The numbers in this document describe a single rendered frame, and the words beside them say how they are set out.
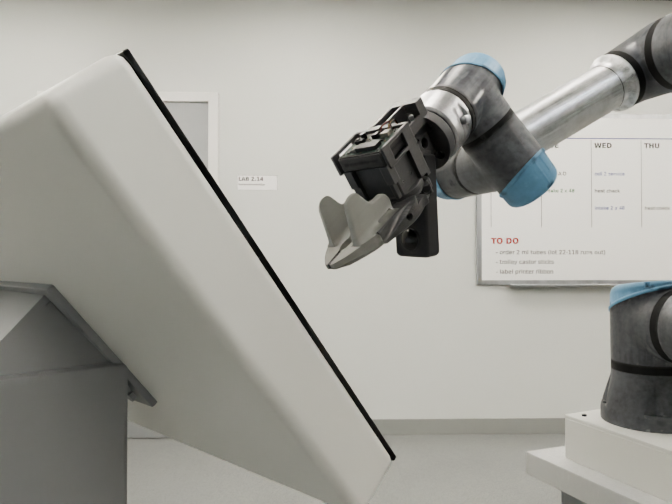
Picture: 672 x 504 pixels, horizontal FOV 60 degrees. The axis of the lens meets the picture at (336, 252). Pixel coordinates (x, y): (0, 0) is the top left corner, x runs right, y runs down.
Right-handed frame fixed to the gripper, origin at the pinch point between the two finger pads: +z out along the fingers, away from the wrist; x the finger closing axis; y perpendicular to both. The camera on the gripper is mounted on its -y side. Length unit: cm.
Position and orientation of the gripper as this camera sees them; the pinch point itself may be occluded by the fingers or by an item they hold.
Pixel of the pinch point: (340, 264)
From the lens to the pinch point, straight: 56.2
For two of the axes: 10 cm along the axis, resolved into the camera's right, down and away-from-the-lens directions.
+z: -5.4, 6.3, -5.6
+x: 7.1, -0.1, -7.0
